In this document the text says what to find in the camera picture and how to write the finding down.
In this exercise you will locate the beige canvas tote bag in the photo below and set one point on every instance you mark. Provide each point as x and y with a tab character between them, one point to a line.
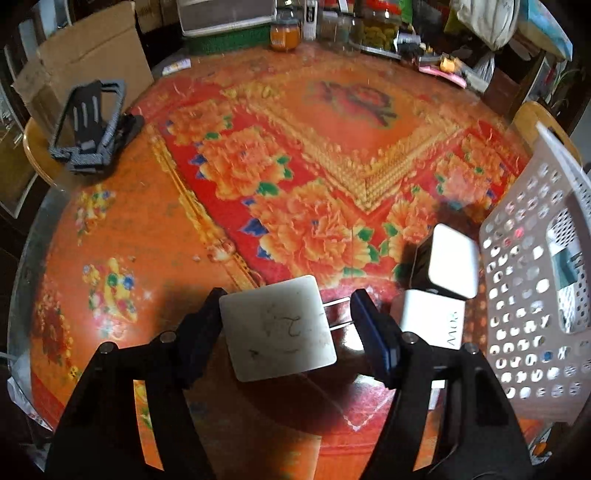
489	18

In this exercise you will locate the small glass jar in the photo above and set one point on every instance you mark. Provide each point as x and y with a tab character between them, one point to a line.
334	27

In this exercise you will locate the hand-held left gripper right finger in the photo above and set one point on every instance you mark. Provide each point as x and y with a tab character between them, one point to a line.
376	332

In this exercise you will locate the white charger with grey print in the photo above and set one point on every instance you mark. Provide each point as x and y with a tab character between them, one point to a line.
427	316

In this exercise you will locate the green plastic tray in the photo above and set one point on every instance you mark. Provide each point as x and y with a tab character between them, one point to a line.
221	42

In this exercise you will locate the orange sauce jar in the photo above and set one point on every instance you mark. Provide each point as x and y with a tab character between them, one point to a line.
282	34

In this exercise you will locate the clear plastic bag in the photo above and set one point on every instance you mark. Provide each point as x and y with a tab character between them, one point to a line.
485	67

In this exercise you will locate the white perforated plastic basket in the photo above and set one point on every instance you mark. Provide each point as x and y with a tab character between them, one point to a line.
521	295

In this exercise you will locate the glass pickle jar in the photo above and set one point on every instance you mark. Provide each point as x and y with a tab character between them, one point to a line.
378	25

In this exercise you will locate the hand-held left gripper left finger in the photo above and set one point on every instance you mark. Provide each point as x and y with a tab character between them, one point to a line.
203	332

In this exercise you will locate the pink paper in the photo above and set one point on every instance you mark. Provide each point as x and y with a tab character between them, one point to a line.
445	77

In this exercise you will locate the small white bottle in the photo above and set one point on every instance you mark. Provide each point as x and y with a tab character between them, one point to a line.
310	18

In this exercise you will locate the large white charger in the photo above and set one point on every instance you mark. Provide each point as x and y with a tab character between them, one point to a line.
277	327

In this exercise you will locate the open cardboard box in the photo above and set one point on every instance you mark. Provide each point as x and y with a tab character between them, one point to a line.
87	55

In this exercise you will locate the black phone stand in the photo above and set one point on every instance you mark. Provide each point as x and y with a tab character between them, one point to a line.
90	124

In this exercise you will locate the blue printed tote bag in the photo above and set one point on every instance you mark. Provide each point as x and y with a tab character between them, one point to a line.
549	27

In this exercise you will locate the white cube charger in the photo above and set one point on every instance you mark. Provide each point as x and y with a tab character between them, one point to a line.
452	261

